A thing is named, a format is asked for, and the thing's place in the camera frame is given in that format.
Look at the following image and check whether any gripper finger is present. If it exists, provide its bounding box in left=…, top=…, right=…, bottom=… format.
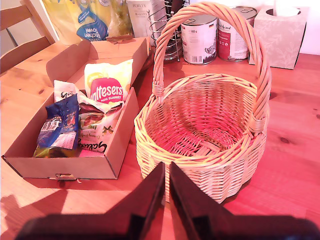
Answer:
left=104, top=162, right=166, bottom=240
left=169, top=161, right=233, bottom=240

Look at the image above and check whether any white Galaxy egg bag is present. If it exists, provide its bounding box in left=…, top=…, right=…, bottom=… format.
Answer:
left=77, top=96, right=126, bottom=154
left=53, top=79, right=87, bottom=103

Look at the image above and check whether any blue chocolate egg bag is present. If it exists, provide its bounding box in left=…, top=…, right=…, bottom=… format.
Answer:
left=32, top=94, right=80, bottom=159

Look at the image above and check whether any Maltesers mini bunnies bag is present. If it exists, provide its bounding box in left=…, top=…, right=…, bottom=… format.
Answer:
left=84, top=59, right=134, bottom=104

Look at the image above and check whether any woven wicker basket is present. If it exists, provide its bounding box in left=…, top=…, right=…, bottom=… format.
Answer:
left=134, top=1, right=273, bottom=205

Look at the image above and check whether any brown cardboard box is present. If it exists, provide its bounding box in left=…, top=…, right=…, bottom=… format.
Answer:
left=1, top=36, right=152, bottom=185

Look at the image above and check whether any grey patterned tissue box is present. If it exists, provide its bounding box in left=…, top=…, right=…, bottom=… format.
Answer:
left=248, top=6, right=308, bottom=70

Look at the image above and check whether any white Porlex box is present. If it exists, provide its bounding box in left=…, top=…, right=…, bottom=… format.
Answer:
left=126, top=0, right=166, bottom=38

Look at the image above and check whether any white label tin can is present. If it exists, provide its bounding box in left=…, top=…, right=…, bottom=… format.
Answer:
left=180, top=14, right=218, bottom=66

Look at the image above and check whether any red label tin can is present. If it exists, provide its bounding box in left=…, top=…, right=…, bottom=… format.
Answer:
left=216, top=6, right=258, bottom=63

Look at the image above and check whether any yellow kitchen towel pack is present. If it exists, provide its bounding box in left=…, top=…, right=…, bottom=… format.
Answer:
left=41, top=0, right=133, bottom=46

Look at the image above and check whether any wooden chair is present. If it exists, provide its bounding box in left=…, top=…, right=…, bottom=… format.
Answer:
left=0, top=0, right=57, bottom=75

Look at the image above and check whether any white tissue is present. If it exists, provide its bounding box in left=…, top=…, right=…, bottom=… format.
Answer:
left=272, top=0, right=301, bottom=16

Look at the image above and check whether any chrome wire utensil holder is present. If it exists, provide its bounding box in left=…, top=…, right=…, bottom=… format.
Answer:
left=147, top=0, right=185, bottom=62

